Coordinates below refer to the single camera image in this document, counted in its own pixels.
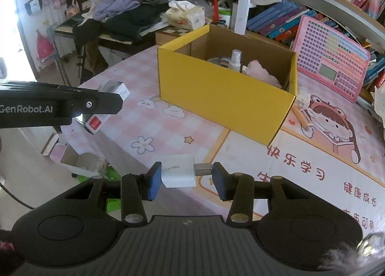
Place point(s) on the floral tissue box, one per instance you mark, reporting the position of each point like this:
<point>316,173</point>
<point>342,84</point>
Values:
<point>186,16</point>

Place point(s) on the pink learning tablet toy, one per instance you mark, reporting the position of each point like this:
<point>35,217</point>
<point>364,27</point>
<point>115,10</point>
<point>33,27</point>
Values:
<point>327,53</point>

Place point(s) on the purple clothing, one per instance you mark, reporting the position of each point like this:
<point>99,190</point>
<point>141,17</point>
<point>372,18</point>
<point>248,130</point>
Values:
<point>115,4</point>

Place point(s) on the row of colourful books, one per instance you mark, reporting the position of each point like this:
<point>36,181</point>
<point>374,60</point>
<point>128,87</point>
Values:
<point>276,20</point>

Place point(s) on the small white red-label box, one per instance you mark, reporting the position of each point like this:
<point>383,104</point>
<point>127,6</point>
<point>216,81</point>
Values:
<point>119,90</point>

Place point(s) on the dark green clothing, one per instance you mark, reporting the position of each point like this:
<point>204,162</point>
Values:
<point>132,23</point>

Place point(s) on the white and black hanging bag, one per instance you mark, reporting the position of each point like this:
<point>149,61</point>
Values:
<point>33,4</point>

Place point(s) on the yellow cardboard box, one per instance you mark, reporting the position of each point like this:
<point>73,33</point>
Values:
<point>222,95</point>

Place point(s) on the orange pen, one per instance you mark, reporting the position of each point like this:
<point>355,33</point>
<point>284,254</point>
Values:
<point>302,118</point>

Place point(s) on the grey curved shelf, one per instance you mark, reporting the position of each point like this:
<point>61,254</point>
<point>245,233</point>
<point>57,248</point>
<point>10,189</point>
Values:
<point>324,2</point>

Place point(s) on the black side table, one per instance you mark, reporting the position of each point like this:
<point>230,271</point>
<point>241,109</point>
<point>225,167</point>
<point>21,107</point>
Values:
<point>90,59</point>

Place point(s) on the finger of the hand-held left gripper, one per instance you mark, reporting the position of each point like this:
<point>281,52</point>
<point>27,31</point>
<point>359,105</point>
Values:
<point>102,103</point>

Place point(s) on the white charger adapter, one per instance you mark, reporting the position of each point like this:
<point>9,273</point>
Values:
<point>177,170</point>

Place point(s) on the pink plush toy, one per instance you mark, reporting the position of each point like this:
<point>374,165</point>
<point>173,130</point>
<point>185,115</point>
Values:
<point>261,71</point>

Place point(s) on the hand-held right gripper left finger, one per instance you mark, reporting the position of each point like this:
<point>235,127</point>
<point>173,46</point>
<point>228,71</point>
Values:
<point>153,182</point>

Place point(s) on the white spray bottle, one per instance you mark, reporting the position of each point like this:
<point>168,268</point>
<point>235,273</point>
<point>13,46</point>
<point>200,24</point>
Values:
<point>236,61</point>

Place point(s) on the wooden chessboard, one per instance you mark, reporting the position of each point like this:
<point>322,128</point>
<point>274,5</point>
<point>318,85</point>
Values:
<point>171,34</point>

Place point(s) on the red hanging bag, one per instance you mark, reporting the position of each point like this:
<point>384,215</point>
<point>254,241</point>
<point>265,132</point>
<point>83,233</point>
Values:
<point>44,46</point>

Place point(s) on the green and white canister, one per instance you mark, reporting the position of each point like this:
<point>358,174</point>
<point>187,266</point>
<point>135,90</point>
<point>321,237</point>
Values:
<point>225,17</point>

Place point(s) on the black hanging clothing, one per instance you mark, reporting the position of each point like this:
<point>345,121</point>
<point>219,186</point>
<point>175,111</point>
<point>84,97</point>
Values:
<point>87,35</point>

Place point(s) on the green plastic item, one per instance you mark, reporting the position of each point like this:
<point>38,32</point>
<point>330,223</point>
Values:
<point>112,175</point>

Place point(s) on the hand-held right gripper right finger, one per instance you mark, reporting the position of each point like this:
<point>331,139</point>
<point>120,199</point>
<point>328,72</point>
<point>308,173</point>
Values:
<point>222,182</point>

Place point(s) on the pink printed table mat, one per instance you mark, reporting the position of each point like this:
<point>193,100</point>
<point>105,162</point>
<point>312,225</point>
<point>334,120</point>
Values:
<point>300,167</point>

